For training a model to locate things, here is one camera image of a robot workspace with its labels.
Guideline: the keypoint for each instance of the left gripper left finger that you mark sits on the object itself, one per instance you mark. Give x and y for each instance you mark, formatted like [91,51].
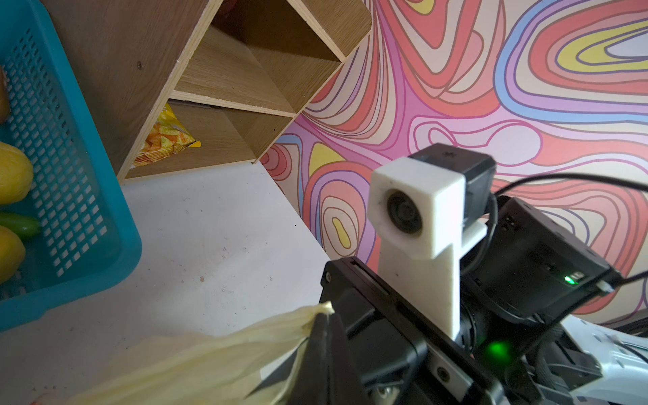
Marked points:
[309,382]

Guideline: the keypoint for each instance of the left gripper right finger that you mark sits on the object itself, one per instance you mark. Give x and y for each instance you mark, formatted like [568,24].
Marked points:
[345,386]

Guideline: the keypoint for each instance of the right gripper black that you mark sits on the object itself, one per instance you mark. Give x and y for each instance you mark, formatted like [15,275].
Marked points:
[401,356]

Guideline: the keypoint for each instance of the yellowish plastic grocery bag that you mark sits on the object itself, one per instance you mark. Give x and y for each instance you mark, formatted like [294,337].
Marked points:
[257,365]

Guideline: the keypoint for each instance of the teal plastic basket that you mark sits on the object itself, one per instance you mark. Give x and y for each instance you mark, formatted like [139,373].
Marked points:
[88,240]

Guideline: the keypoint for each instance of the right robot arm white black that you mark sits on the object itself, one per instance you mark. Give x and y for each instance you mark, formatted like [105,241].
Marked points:
[519,340]

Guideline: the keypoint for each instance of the yellow chip packet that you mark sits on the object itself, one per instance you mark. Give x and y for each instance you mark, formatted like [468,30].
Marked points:
[167,137]

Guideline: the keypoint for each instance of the wooden shelf unit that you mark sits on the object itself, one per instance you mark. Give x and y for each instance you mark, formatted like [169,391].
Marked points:
[236,73]

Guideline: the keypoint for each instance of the yellow toy fruit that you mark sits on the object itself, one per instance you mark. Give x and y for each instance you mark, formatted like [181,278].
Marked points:
[16,174]
[12,254]

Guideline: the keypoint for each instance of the green toy pepper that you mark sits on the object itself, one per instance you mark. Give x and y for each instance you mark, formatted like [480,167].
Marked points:
[25,227]

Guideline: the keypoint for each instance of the brown toy potato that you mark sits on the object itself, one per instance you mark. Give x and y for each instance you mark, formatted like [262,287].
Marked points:
[4,98]

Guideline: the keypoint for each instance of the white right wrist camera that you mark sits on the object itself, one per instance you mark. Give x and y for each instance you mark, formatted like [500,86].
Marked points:
[426,208]

